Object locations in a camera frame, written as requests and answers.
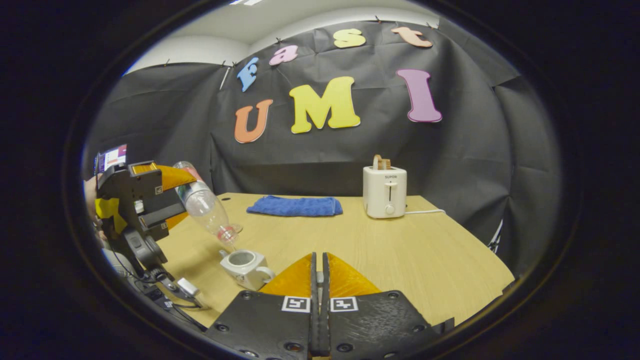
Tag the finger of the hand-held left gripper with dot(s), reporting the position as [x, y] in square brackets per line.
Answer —
[172, 177]
[165, 212]

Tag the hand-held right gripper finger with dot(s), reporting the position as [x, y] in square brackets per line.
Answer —
[325, 285]
[314, 285]

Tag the clear plastic water bottle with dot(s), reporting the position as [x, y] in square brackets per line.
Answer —
[205, 205]

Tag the white ceramic teacup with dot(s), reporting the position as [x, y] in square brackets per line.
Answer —
[245, 272]

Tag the computer monitor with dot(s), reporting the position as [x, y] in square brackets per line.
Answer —
[114, 157]

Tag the blue towel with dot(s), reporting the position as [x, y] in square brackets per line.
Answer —
[295, 206]

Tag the white toaster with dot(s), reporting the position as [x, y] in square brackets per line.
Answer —
[385, 197]

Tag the toasted bread slices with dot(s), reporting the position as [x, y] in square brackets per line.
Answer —
[381, 162]

